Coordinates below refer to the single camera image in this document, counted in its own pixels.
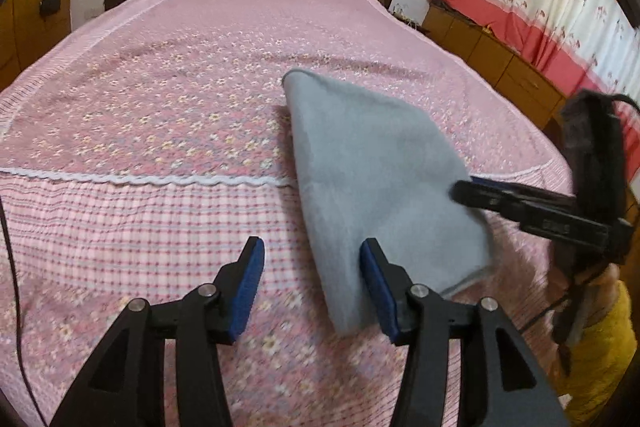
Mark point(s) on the pink floral bedspread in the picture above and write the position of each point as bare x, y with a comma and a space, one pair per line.
175, 107

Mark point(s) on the grey sweater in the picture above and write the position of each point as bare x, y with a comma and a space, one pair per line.
370, 157

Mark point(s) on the low wooden cabinet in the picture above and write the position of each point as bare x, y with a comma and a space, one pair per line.
500, 62

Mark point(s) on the person's right hand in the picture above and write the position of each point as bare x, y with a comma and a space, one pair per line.
607, 287

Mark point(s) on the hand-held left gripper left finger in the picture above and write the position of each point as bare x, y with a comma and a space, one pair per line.
245, 297

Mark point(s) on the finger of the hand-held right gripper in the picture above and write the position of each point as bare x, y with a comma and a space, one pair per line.
525, 209

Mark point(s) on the wooden wardrobe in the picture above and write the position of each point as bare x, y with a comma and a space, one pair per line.
25, 32

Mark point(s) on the small black bag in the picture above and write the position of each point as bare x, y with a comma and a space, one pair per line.
50, 6

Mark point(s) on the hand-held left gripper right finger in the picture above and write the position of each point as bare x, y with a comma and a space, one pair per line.
380, 297

